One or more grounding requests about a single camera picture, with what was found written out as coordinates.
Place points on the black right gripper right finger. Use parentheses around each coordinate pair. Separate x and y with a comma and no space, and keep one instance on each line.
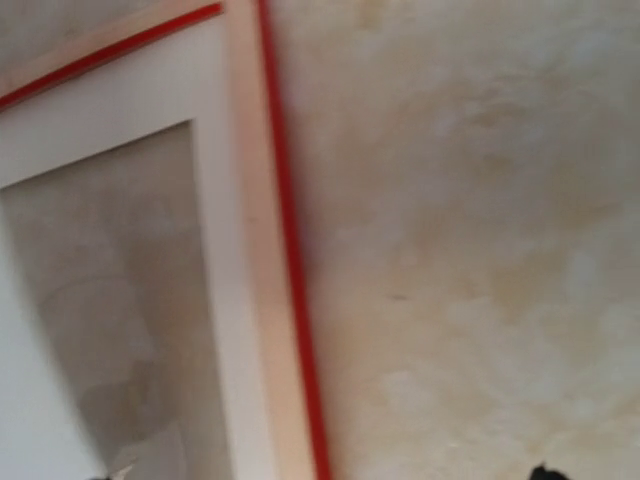
(542,472)

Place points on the wooden picture frame red edge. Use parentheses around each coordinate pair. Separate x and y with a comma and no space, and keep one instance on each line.
(113,246)

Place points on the white photo mat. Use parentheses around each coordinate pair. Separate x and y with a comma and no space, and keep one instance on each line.
(181,78)

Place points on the red and black photo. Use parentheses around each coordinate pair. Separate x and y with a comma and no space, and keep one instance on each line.
(43,433)

